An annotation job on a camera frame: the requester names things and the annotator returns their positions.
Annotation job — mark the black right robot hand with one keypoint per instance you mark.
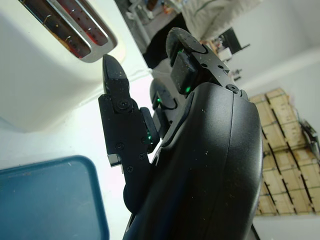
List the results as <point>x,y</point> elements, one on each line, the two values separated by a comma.
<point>200,162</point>

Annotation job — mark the person in dark trousers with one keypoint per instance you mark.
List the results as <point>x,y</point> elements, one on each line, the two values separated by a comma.
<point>212,15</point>

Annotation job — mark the white two-slot toaster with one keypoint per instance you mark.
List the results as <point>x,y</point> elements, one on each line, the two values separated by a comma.
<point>37,87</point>

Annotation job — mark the stack of wooden crates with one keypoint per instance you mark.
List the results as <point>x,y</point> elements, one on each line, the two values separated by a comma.
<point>282,150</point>

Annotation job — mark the white background desk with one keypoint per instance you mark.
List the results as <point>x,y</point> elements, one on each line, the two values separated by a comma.
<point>143,30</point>

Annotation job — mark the dark blue plastic tray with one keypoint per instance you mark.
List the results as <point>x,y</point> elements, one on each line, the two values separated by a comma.
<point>50,200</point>

